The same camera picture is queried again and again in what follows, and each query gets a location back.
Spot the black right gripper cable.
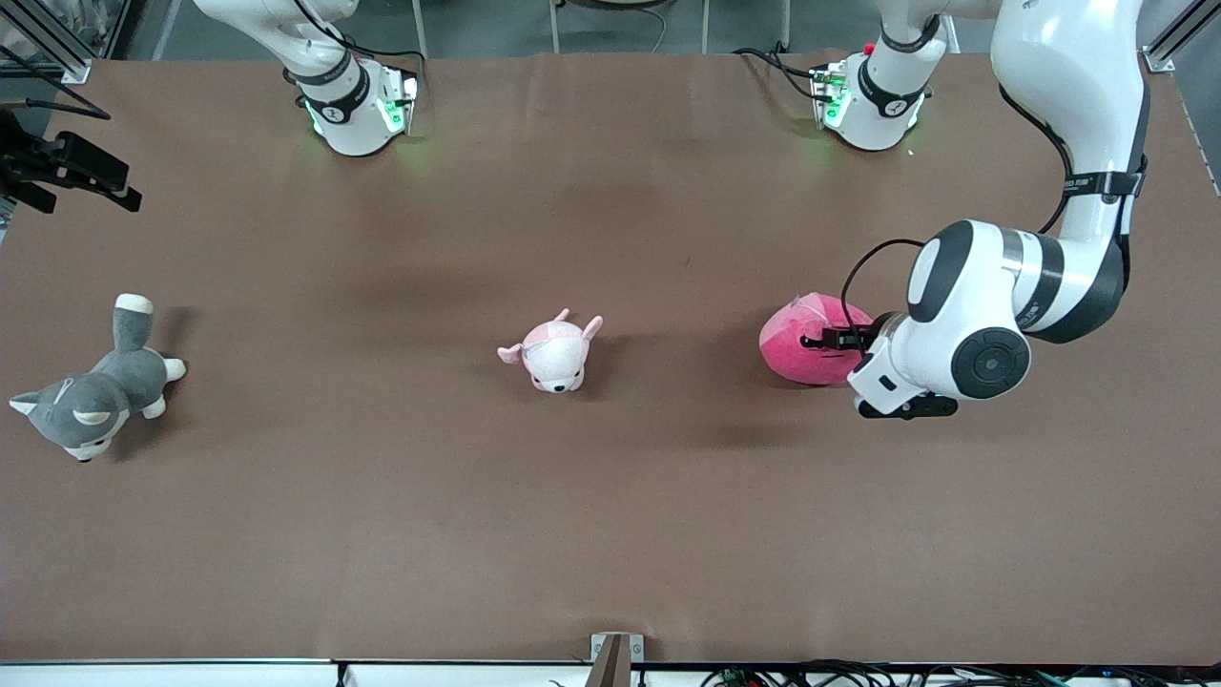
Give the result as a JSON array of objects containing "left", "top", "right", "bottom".
[{"left": 0, "top": 43, "right": 114, "bottom": 120}]

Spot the black cable bundle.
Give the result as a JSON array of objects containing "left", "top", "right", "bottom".
[{"left": 701, "top": 658, "right": 1221, "bottom": 687}]

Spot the black right arm base cable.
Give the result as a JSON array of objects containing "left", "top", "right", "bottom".
[{"left": 291, "top": 0, "right": 427, "bottom": 62}]

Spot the brown table cover sheet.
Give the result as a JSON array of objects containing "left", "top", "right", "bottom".
[{"left": 0, "top": 50, "right": 1221, "bottom": 666}]

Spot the black left arm base cable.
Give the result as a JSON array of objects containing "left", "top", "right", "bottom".
[{"left": 733, "top": 46, "right": 826, "bottom": 104}]

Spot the round dark pink plush toy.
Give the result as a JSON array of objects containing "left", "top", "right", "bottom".
[{"left": 759, "top": 292, "right": 879, "bottom": 387}]

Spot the black arm base cable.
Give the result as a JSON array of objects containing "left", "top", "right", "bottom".
[
  {"left": 733, "top": 46, "right": 826, "bottom": 104},
  {"left": 291, "top": 0, "right": 427, "bottom": 62}
]

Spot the grey white husky plush toy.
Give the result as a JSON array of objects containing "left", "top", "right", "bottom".
[{"left": 10, "top": 294, "right": 187, "bottom": 464}]

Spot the small light pink plush animal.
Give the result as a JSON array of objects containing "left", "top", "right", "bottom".
[{"left": 497, "top": 308, "right": 604, "bottom": 394}]

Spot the aluminium frame profile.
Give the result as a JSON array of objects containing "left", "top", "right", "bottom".
[
  {"left": 0, "top": 0, "right": 93, "bottom": 85},
  {"left": 1143, "top": 0, "right": 1221, "bottom": 73}
]

